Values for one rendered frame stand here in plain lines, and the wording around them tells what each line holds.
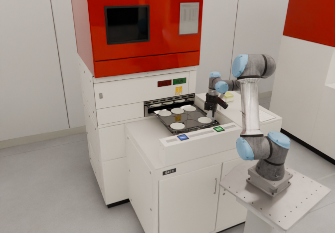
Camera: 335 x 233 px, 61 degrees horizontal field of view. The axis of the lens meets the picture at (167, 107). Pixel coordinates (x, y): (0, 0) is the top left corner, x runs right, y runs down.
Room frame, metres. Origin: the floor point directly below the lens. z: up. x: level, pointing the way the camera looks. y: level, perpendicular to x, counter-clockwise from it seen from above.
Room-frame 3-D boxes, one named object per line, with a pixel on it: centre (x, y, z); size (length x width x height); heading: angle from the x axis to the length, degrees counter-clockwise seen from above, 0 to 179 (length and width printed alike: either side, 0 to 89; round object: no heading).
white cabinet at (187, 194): (1.86, -0.24, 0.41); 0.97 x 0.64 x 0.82; 115
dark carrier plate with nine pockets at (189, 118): (1.92, -0.12, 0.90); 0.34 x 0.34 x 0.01; 25
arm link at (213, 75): (1.85, -0.32, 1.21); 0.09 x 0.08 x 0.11; 12
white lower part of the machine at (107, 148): (2.35, 0.29, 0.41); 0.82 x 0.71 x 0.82; 115
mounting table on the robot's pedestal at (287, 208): (1.26, -0.57, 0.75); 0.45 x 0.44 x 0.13; 39
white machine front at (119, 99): (2.04, 0.15, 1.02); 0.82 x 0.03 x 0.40; 115
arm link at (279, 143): (1.27, -0.56, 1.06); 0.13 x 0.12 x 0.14; 102
